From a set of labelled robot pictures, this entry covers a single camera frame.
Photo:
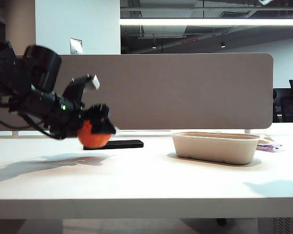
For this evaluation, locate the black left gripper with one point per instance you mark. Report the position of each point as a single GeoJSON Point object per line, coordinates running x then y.
{"type": "Point", "coordinates": [67, 119]}

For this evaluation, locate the orange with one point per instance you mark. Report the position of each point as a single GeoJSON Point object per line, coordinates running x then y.
{"type": "Point", "coordinates": [95, 140]}

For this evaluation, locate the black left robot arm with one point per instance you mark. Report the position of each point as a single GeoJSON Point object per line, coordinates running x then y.
{"type": "Point", "coordinates": [19, 78]}

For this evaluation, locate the beige paper lunchbox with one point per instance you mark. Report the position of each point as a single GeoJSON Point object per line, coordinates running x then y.
{"type": "Point", "coordinates": [213, 149]}

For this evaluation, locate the black smartphone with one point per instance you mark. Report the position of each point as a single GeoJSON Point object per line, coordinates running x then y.
{"type": "Point", "coordinates": [127, 144]}

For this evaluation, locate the grey fabric desk divider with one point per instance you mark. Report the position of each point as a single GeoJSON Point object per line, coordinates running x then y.
{"type": "Point", "coordinates": [173, 92]}

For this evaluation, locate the black ceiling spotlight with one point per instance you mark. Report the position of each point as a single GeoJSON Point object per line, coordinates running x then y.
{"type": "Point", "coordinates": [223, 45]}

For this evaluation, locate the beige crumpled paper item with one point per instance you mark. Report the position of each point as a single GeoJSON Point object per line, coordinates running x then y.
{"type": "Point", "coordinates": [268, 138]}

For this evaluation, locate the purple white snack packet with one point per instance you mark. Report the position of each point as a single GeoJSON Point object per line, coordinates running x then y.
{"type": "Point", "coordinates": [268, 147]}

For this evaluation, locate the white vented cabinet panel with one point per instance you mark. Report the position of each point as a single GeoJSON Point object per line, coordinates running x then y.
{"type": "Point", "coordinates": [281, 225]}

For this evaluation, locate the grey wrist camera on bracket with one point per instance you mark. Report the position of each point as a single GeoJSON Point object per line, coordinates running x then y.
{"type": "Point", "coordinates": [81, 86]}

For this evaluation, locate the silver wall switch plate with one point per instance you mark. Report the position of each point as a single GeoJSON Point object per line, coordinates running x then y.
{"type": "Point", "coordinates": [76, 46]}

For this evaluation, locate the white divider bracket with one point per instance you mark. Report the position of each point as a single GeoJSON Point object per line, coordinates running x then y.
{"type": "Point", "coordinates": [15, 133]}
{"type": "Point", "coordinates": [247, 131]}

